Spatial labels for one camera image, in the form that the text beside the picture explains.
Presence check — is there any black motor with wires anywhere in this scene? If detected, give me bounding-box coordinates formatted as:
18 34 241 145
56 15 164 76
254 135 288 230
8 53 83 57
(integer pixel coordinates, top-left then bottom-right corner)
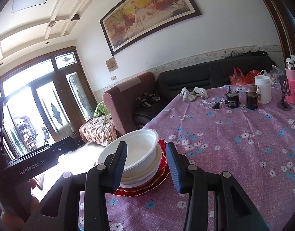
222 85 240 109

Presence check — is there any purple floral tablecloth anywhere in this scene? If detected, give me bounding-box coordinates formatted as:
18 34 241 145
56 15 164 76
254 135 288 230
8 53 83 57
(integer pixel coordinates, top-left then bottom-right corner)
77 82 295 231

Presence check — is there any framed horse painting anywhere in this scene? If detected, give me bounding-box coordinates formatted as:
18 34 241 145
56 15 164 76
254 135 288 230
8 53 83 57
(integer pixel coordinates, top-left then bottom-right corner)
100 0 202 56

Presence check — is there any white paper bowl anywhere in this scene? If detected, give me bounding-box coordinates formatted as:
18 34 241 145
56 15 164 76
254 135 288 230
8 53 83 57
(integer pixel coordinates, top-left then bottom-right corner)
120 145 163 188
98 129 159 178

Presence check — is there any white plastic jar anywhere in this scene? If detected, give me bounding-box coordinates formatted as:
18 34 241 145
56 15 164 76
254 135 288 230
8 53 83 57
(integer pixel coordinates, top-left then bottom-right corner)
255 75 271 104

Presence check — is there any maroon armchair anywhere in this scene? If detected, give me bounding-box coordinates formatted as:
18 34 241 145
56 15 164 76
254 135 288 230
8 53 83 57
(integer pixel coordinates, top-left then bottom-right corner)
103 72 155 136

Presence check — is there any green cushion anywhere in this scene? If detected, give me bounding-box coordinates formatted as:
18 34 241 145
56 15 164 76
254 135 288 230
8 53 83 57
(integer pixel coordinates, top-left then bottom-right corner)
94 101 111 117

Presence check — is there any white work glove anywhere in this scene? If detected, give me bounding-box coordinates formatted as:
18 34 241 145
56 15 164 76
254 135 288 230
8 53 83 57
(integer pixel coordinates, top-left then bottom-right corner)
179 87 196 102
191 87 208 99

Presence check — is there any small black adapter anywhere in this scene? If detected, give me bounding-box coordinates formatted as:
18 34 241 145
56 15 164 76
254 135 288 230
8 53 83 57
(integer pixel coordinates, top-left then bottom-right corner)
212 102 221 110

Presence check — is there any small red gold-rimmed plate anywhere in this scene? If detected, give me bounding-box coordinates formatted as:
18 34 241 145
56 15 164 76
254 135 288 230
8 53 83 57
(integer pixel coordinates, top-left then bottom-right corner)
114 139 170 197

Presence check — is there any wooden glass door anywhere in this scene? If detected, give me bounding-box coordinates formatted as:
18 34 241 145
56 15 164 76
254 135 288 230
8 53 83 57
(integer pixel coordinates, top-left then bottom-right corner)
0 46 96 156

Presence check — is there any black cylindrical motor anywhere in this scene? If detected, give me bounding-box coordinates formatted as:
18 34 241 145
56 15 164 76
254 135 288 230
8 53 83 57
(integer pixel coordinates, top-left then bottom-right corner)
245 84 259 110

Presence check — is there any pink knit-sleeved thermos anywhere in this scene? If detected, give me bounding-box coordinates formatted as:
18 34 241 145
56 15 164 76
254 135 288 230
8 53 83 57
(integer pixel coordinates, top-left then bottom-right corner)
285 58 295 104

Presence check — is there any floral patterned blanket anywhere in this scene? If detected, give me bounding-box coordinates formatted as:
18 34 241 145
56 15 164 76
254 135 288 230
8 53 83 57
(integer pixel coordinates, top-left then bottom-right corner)
79 115 118 146

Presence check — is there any black sofa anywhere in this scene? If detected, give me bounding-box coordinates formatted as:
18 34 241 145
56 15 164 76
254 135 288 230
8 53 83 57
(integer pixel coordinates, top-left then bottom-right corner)
132 51 275 127

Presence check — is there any small wall plaque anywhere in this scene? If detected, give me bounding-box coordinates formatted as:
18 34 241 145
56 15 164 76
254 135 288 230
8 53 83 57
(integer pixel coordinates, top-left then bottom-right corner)
106 56 118 73

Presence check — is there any black phone stand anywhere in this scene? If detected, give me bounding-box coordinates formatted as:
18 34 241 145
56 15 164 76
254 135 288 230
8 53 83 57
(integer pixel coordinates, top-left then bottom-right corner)
277 74 292 112

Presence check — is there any red plastic bag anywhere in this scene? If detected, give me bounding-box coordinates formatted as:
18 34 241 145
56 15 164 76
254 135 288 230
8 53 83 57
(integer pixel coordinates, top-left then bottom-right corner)
229 67 260 85

